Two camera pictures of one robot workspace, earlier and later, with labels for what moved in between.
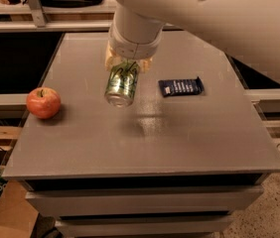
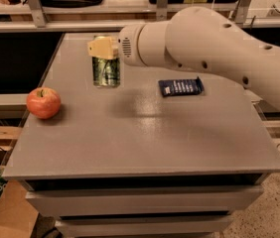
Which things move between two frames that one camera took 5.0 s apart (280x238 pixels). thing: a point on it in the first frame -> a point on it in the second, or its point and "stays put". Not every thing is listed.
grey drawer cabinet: (143, 194) stays put
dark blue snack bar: (181, 87) stays put
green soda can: (122, 81) -> (106, 72)
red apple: (43, 102) stays put
